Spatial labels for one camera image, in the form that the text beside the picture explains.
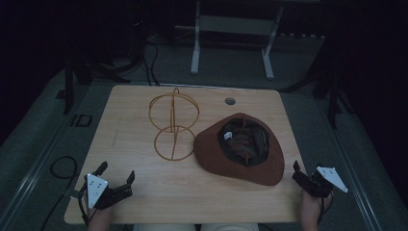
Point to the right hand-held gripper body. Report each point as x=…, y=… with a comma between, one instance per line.
x=320, y=183

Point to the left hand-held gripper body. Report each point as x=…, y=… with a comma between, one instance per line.
x=96, y=189

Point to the brown felt hat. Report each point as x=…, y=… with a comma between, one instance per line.
x=239, y=149

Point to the person's right hand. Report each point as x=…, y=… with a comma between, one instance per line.
x=310, y=208

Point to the person's left hand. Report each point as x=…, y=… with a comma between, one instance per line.
x=100, y=217

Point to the black floor socket box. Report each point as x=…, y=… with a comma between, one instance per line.
x=83, y=120

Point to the black metal stand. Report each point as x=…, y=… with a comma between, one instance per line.
x=333, y=102
x=68, y=86

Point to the grey table grommet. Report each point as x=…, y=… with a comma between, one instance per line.
x=230, y=101

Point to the white metal desk frame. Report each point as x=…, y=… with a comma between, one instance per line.
x=232, y=25

